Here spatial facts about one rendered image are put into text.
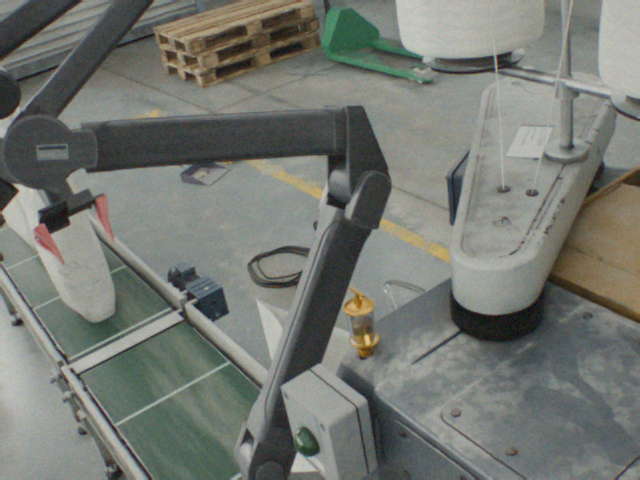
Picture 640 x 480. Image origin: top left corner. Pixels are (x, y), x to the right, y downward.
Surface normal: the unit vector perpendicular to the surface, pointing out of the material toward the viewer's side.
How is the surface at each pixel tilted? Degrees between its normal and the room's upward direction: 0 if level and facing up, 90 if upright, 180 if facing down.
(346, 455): 90
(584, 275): 0
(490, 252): 0
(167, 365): 0
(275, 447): 75
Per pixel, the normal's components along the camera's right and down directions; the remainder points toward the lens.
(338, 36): 0.52, 0.11
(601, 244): -0.15, -0.85
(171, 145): 0.36, 0.22
